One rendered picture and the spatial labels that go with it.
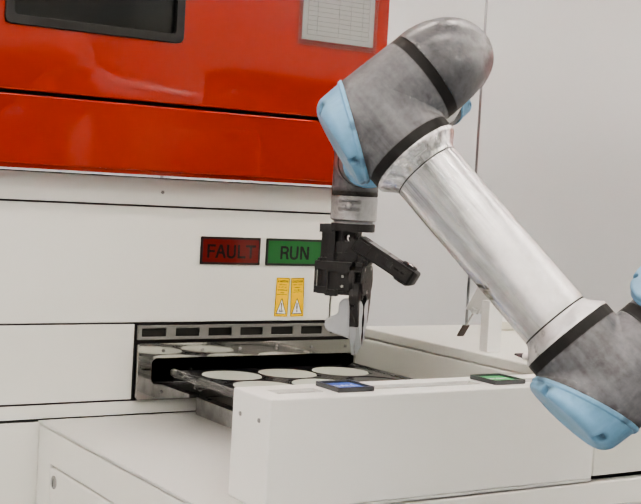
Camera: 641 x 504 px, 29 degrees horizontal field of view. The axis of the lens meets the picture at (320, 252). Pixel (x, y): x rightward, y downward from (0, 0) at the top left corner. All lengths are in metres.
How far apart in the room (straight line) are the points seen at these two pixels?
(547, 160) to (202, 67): 2.68
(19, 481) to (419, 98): 0.97
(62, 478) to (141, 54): 0.68
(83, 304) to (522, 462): 0.76
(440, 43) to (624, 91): 3.42
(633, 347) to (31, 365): 1.02
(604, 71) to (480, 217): 3.40
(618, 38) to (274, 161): 2.87
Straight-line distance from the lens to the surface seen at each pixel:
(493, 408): 1.74
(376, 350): 2.29
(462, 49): 1.52
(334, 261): 2.01
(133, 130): 2.05
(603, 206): 4.84
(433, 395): 1.67
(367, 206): 2.00
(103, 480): 1.85
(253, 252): 2.21
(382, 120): 1.48
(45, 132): 1.99
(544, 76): 4.63
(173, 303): 2.15
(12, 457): 2.09
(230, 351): 2.20
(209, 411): 2.12
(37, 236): 2.05
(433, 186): 1.47
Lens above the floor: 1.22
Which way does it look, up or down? 3 degrees down
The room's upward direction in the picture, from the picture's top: 3 degrees clockwise
